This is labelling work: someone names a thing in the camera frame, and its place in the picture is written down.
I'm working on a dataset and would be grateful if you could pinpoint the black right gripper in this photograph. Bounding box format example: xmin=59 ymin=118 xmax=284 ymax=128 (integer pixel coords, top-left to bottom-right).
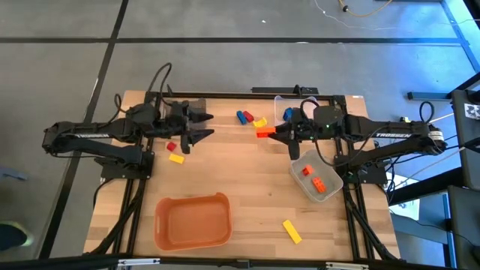
xmin=268 ymin=107 xmax=320 ymax=161

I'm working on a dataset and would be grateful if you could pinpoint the white plastic bin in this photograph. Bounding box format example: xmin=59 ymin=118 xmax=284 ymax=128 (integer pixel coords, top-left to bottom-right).
xmin=288 ymin=148 xmax=344 ymax=203

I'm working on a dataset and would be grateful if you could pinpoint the grey flat object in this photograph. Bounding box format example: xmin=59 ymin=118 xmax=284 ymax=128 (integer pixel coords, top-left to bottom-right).
xmin=0 ymin=166 xmax=28 ymax=182

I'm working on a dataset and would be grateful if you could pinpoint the long orange block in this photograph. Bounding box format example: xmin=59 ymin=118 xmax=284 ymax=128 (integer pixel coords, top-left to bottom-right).
xmin=256 ymin=126 xmax=278 ymax=140

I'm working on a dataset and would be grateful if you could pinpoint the black aluminium beam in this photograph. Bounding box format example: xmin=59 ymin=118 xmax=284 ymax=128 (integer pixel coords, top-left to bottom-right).
xmin=0 ymin=253 xmax=480 ymax=270

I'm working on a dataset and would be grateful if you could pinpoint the clear plastic bin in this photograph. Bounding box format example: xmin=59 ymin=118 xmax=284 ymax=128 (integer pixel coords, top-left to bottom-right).
xmin=160 ymin=97 xmax=208 ymax=131
xmin=273 ymin=94 xmax=320 ymax=128

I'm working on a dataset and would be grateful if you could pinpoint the black aluminium table frame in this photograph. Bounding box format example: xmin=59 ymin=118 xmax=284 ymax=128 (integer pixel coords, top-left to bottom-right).
xmin=84 ymin=89 xmax=402 ymax=263

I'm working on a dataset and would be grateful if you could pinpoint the orange plastic bin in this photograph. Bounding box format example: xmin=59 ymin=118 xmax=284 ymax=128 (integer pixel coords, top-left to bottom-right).
xmin=153 ymin=192 xmax=233 ymax=251

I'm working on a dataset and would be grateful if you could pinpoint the black white fiducial tag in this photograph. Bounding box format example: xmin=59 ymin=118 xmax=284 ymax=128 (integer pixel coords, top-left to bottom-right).
xmin=463 ymin=102 xmax=480 ymax=121

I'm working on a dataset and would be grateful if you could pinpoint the person's shoe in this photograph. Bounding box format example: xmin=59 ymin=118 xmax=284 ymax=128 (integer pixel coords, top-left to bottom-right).
xmin=0 ymin=220 xmax=34 ymax=251

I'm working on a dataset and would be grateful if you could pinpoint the silver metal bracket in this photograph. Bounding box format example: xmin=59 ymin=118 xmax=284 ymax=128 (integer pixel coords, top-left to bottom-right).
xmin=325 ymin=261 xmax=371 ymax=270
xmin=117 ymin=257 xmax=161 ymax=268

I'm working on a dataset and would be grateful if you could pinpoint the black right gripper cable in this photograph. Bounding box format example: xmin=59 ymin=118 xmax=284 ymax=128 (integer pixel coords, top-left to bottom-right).
xmin=313 ymin=140 xmax=338 ymax=168

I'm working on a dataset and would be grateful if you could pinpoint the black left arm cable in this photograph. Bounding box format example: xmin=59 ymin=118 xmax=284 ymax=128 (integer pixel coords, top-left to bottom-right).
xmin=145 ymin=61 xmax=174 ymax=104

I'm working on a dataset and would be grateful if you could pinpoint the yellow cable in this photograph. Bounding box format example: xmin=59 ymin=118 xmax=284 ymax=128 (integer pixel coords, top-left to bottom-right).
xmin=337 ymin=0 xmax=394 ymax=19

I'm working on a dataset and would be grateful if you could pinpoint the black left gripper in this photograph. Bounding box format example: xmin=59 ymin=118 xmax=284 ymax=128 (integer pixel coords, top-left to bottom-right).
xmin=164 ymin=99 xmax=215 ymax=155

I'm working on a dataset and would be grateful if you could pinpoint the black flat bar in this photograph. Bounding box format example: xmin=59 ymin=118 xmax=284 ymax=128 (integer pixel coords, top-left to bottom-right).
xmin=250 ymin=85 xmax=320 ymax=95

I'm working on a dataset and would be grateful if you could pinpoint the long yellow block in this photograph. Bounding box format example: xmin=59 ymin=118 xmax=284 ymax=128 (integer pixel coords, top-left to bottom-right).
xmin=281 ymin=219 xmax=303 ymax=245

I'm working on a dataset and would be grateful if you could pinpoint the black equipment cart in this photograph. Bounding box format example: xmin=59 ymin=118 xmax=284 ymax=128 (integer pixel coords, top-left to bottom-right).
xmin=449 ymin=73 xmax=480 ymax=270

